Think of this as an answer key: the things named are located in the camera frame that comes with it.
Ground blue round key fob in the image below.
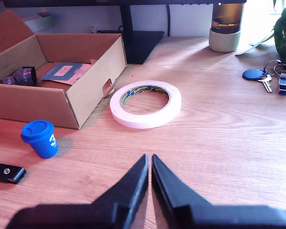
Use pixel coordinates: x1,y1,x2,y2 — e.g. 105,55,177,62
242,68,269,82

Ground black printed ribbon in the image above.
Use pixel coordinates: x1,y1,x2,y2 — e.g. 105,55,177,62
0,66,38,87

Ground blue card with pink label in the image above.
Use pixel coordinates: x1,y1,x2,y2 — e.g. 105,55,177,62
39,62,92,85

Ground amber glass jar, pale base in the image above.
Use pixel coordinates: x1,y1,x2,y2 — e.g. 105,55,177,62
208,2,245,53

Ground blue metal keychain tool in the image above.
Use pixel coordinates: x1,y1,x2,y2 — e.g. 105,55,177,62
277,72,286,96

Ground silver key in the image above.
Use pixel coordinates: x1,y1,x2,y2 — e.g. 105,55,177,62
257,73,273,94

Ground black USB stick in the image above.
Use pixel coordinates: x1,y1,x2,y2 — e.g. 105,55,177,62
0,162,27,185

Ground metal key ring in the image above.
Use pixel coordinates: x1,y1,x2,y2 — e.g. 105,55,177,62
263,59,286,78

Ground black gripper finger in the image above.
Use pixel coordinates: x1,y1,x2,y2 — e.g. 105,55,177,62
92,154,150,229
151,154,212,229

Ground brown cardboard box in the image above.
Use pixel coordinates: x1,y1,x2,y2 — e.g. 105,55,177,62
0,9,128,130

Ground computer monitor with black stand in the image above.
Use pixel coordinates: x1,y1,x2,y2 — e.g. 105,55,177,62
2,0,247,65

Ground small blue lidded cup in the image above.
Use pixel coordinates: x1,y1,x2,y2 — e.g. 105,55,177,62
20,119,59,160

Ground white tape roll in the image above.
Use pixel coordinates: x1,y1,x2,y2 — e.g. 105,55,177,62
109,80,183,130

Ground black monitor cable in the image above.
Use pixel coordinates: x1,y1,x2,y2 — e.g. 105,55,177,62
166,4,171,37

